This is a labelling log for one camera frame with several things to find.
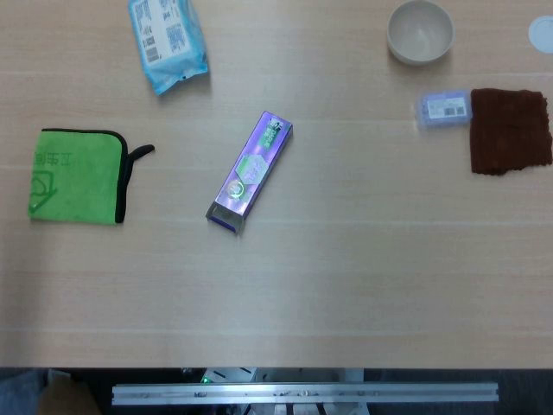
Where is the white round cable grommet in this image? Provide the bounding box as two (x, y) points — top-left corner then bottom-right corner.
(527, 15), (553, 54)

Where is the beige bowl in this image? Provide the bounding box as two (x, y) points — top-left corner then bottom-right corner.
(386, 0), (455, 67)

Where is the blue wet wipes pack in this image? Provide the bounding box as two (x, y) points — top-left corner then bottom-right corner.
(128, 0), (212, 97)

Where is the purple toothpaste box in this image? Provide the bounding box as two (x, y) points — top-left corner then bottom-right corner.
(205, 111), (295, 238)

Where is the green microfiber cloth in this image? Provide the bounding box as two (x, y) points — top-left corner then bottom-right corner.
(28, 127), (156, 226)

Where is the brown towel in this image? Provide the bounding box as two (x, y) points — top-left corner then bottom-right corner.
(469, 87), (553, 176)

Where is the aluminium rail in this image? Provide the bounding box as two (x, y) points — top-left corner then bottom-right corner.
(111, 381), (500, 406)

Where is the small blue plastic box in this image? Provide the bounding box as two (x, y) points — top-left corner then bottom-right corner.
(415, 88), (472, 130)

